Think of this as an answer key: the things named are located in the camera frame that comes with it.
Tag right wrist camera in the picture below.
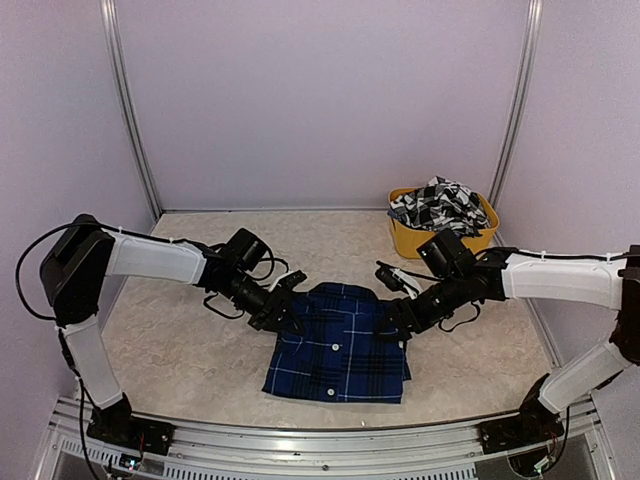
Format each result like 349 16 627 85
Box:
375 261 423 299

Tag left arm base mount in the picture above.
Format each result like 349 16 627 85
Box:
87 395 175 456

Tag aluminium frame post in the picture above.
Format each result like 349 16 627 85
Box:
99 0 164 221
491 0 545 201

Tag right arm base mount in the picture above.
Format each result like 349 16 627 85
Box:
478 374 565 454

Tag black white plaid shirt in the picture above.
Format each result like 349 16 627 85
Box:
387 176 492 238

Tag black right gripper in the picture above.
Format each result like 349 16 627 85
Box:
373 271 468 340

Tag blue plaid long sleeve shirt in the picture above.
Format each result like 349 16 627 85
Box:
262 282 411 404

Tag left aluminium frame post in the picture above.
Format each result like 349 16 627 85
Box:
99 0 164 221

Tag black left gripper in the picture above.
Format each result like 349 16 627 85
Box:
217 269 306 336

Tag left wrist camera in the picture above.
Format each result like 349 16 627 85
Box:
267 270 307 292

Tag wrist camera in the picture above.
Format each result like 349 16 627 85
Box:
267 270 307 292
375 261 423 299

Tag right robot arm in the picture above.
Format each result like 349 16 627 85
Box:
376 230 639 444

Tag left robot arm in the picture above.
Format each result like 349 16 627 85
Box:
40 215 306 445

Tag front aluminium rail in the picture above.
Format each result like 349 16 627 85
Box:
34 409 616 480

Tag right aluminium frame post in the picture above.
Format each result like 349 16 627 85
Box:
491 0 545 201

